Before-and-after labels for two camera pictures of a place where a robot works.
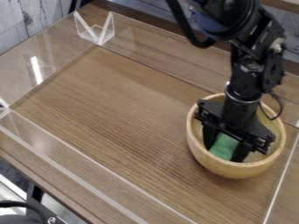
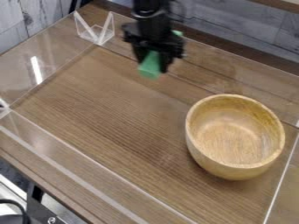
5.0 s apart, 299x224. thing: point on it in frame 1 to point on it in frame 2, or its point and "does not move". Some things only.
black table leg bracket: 33,197 does not move
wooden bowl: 257,162 does not move
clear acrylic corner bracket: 96,33 does not move
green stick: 222,146 to 149,66
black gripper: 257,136 to 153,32
